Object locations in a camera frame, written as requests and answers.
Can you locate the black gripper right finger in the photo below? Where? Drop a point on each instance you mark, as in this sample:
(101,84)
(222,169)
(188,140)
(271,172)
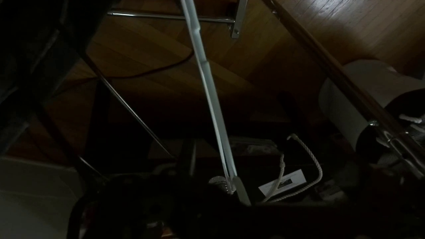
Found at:
(292,114)

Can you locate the grey cylinder container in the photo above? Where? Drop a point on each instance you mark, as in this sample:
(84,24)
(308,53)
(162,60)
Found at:
(367,104)

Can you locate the metal garment rack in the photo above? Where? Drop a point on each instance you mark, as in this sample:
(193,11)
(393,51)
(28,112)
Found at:
(354,91)

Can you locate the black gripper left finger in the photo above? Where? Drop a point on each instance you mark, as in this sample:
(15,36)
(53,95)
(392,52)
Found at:
(186,157)

